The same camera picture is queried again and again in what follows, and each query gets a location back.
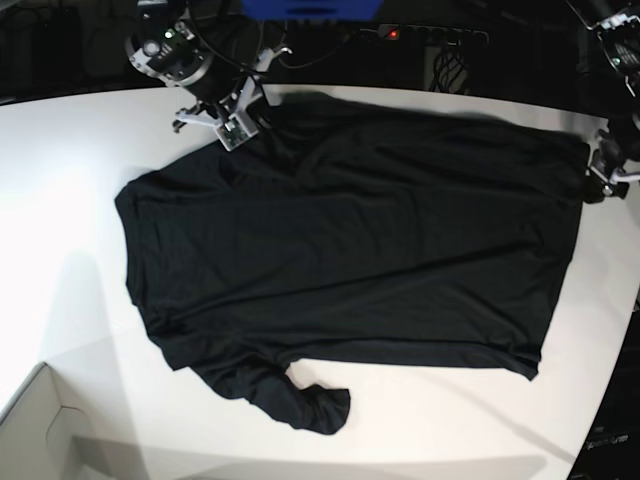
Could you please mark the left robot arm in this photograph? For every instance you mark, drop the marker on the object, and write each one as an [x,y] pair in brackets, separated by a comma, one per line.
[615,24]

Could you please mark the black t-shirt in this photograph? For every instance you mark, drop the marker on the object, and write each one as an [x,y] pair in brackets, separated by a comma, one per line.
[354,233]

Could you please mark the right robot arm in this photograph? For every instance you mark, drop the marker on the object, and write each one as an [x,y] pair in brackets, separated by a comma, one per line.
[171,47]

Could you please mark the black power strip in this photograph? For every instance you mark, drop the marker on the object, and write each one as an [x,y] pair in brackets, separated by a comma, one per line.
[428,34]

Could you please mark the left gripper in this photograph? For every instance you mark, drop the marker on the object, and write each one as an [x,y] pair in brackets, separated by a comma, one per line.
[606,176]

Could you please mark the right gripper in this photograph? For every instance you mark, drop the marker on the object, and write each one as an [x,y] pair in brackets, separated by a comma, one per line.
[223,95]

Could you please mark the blue bin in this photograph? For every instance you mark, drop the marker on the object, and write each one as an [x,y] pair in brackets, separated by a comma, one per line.
[349,10]

